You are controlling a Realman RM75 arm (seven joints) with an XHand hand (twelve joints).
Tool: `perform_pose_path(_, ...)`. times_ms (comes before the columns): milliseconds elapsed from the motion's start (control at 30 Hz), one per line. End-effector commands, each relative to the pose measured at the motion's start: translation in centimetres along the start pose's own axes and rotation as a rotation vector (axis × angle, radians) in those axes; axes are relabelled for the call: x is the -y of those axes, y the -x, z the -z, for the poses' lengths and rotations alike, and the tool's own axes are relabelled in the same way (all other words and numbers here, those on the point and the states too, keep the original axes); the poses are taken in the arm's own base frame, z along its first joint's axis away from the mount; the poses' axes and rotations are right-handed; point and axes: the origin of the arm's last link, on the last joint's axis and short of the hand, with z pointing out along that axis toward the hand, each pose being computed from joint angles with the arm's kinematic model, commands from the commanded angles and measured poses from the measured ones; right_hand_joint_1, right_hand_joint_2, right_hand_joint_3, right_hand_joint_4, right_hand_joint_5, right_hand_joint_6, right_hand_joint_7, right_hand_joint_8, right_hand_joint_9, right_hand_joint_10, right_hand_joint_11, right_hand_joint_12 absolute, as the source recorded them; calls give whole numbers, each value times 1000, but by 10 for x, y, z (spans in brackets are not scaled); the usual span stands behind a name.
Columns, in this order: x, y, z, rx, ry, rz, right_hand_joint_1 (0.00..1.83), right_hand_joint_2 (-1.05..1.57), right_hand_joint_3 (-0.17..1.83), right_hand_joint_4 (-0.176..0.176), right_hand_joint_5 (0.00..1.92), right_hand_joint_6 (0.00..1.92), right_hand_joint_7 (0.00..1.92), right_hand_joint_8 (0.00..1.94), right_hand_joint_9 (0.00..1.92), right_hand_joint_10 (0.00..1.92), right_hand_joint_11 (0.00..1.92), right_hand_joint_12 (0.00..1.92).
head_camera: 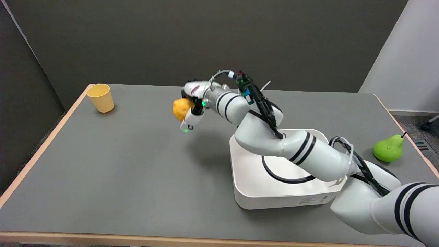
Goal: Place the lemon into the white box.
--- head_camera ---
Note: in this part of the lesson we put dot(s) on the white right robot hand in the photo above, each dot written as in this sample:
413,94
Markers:
194,87

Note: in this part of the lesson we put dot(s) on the yellow lemon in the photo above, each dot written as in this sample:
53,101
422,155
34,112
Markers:
180,109

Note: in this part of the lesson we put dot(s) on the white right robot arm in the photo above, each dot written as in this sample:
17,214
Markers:
308,151

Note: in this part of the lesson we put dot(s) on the white plastic box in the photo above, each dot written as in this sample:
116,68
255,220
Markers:
253,181

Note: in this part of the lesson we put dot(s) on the yellow plastic cup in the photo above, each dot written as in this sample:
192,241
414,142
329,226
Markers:
101,99

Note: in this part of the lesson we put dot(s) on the green pear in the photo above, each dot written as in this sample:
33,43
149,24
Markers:
387,150

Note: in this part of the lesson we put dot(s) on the floor vent grille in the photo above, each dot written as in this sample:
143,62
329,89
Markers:
423,145

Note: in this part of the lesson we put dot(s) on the black chair leg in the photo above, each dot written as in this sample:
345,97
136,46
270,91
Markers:
429,125

